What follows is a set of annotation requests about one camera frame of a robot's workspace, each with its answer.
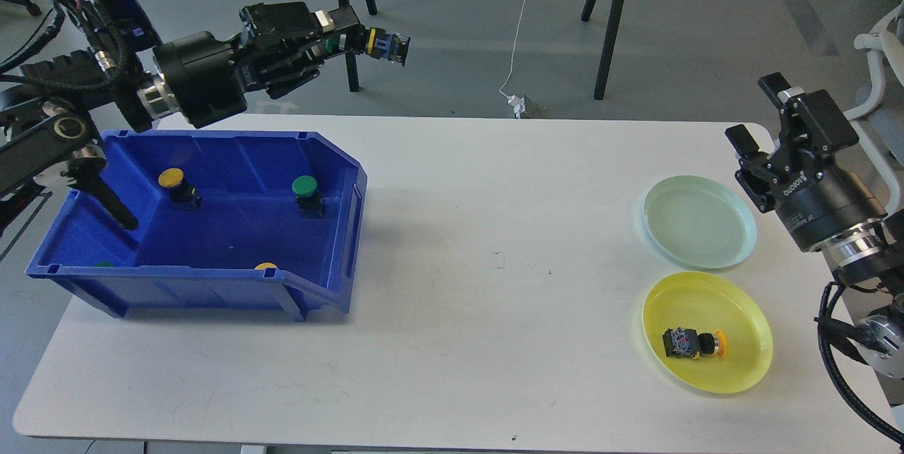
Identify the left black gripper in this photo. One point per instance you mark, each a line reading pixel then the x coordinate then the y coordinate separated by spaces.
pixel 278 50

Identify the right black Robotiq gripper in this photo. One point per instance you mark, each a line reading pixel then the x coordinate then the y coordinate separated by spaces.
pixel 813 197

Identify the green push button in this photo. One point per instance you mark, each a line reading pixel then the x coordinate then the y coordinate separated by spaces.
pixel 386 45
pixel 309 200

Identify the yellow push button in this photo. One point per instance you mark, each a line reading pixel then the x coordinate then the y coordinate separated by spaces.
pixel 181 193
pixel 686 343

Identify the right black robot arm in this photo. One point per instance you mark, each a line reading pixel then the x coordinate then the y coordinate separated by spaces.
pixel 860 311

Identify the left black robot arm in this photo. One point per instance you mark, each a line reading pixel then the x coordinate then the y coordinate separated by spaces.
pixel 99 52

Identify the light green plate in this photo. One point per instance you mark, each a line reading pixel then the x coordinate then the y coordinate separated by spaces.
pixel 699 223

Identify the green push button in bin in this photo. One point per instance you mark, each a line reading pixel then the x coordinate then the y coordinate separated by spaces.
pixel 309 200

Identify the yellow plate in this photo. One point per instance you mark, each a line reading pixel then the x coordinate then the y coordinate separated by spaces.
pixel 705 302

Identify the white chair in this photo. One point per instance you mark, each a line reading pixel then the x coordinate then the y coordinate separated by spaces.
pixel 882 49

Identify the blue plastic bin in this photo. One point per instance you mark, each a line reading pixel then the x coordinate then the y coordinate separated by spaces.
pixel 205 258

